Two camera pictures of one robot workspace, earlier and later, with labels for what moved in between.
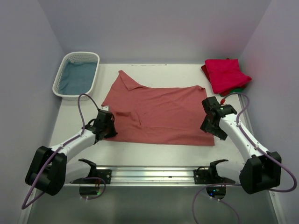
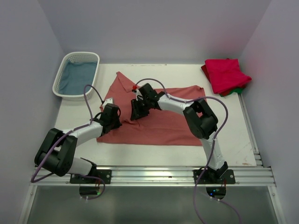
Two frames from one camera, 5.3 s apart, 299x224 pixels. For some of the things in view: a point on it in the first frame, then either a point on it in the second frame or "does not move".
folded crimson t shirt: (225, 74) does not move
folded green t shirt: (238, 90) does not move
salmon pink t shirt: (157, 115) does not move
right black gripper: (219, 133) -> (137, 113)
